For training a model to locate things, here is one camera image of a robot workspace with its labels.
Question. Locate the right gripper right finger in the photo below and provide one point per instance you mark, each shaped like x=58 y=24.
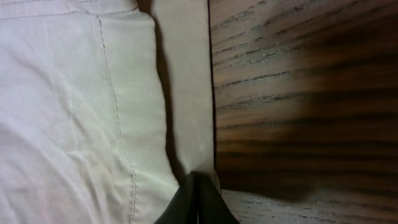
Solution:
x=212 y=208

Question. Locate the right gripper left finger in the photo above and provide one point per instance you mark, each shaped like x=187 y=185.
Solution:
x=183 y=208

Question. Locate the beige shorts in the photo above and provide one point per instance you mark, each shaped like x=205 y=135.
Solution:
x=105 y=107

